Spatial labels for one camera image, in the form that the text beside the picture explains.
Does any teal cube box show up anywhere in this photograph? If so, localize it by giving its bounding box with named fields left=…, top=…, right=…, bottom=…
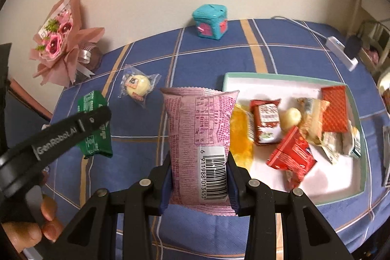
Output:
left=192, top=4, right=229, bottom=41

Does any red snack packet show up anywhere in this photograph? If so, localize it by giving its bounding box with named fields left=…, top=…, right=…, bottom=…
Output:
left=266, top=125, right=317, bottom=190

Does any dark plug adapter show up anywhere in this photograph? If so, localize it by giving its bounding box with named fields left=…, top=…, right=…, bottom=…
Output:
left=344, top=35, right=362, bottom=59

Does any dark cabinet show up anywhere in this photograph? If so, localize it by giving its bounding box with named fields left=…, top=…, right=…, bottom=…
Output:
left=6, top=79, right=58, bottom=127

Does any white cable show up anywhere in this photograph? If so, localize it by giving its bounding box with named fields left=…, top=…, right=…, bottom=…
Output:
left=271, top=16, right=331, bottom=43

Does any white snack packet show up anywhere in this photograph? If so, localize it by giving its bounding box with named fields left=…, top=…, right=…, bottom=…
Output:
left=320, top=130, right=345, bottom=165

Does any clear packet with white cake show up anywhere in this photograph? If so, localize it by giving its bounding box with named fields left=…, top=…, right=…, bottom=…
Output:
left=118, top=64, right=161, bottom=108

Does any pink flower bouquet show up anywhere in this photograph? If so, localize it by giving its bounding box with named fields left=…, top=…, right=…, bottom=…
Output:
left=29, top=0, right=106, bottom=87

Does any white tray with mint rim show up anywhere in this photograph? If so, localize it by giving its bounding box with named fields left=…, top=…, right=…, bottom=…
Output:
left=222, top=73, right=368, bottom=206

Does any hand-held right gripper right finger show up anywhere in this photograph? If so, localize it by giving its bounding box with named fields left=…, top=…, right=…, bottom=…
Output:
left=227, top=153, right=354, bottom=260

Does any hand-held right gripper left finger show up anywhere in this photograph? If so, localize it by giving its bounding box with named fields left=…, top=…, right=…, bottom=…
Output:
left=59, top=153, right=173, bottom=260

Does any white power strip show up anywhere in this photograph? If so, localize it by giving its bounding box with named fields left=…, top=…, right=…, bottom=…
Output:
left=327, top=36, right=359, bottom=72

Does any clear round pastry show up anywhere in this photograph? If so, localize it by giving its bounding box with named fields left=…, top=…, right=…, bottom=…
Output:
left=280, top=107, right=302, bottom=131

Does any blue plaid tablecloth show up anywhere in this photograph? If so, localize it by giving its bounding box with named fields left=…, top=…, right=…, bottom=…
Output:
left=43, top=18, right=390, bottom=260

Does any red milk biscuit packet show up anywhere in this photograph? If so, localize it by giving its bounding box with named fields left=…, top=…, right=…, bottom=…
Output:
left=250, top=99, right=284, bottom=145

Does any green snack packet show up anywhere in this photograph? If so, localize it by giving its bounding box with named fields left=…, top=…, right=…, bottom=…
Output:
left=76, top=90, right=113, bottom=158

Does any red honeycomb pattern packet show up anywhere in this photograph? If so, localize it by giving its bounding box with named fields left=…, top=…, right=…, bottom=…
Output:
left=321, top=85, right=349, bottom=133

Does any beige snack packet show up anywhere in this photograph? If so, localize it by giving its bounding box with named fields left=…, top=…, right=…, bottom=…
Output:
left=297, top=97, right=331, bottom=146

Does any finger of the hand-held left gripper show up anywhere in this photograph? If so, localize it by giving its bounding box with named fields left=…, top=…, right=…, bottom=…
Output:
left=30, top=106, right=112, bottom=161

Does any pink snack packet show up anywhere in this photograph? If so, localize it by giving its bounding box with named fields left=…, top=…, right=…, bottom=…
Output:
left=160, top=87, right=240, bottom=216

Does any person's left hand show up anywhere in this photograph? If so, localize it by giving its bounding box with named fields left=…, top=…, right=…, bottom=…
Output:
left=0, top=195, right=64, bottom=254

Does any yellow transparent snack packet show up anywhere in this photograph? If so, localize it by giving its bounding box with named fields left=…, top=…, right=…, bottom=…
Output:
left=229, top=105, right=255, bottom=171

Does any white furniture frame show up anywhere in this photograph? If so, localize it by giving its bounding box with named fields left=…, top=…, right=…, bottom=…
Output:
left=355, top=0, right=390, bottom=78

